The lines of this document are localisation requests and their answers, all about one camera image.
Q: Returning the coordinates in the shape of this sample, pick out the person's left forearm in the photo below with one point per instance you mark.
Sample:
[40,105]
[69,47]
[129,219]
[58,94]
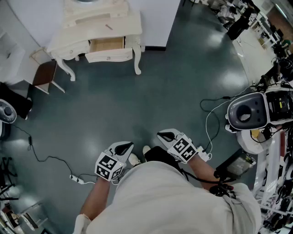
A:
[96,196]

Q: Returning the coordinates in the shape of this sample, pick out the cream curved table leg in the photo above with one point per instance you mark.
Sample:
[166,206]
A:
[138,59]
[66,68]

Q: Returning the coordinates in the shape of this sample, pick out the white cabinet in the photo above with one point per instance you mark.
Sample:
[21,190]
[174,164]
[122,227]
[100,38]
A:
[12,57]

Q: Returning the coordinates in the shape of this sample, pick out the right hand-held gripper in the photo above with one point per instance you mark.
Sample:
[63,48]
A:
[184,149]

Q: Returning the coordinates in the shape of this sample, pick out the person's black trousers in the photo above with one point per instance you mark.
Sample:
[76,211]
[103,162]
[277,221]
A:
[160,154]

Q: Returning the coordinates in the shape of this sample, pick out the cream wooden table top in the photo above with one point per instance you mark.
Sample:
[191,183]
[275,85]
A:
[91,32]

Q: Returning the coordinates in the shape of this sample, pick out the brown seat stool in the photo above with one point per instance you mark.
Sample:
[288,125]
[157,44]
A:
[44,74]

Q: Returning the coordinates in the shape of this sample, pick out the grey round appliance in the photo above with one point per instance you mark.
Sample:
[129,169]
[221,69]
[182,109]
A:
[7,112]

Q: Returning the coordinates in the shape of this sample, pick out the person's beige shirt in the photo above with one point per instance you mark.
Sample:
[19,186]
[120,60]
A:
[164,201]

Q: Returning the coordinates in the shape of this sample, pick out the black cloth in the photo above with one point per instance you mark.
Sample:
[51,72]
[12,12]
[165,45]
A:
[13,99]

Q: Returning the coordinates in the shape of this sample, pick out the white power strip with plugs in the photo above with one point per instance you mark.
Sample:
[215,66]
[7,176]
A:
[204,153]

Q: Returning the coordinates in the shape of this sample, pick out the black flat box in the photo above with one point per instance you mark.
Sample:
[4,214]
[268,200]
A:
[235,164]

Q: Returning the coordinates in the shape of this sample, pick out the cluttered white desks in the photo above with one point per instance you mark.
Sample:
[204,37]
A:
[254,20]

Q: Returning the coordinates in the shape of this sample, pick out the cream vanity shelf unit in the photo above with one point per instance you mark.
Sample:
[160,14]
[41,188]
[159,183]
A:
[96,10]

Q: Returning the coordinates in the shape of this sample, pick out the person's white shoe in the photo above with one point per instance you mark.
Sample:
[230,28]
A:
[134,158]
[146,150]

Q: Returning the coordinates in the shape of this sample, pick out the white robot with grey head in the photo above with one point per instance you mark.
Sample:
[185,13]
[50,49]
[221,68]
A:
[258,112]

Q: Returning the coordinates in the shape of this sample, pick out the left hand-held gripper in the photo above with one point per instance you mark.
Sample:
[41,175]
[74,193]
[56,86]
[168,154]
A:
[107,166]

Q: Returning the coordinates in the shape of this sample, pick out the cream closed drawer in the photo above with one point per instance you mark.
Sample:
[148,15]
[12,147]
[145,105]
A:
[69,52]

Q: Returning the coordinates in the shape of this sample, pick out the cream drawer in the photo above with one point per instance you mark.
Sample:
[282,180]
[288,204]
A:
[69,52]
[107,49]

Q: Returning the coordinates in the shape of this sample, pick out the person's right forearm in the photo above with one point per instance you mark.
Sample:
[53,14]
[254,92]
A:
[203,168]

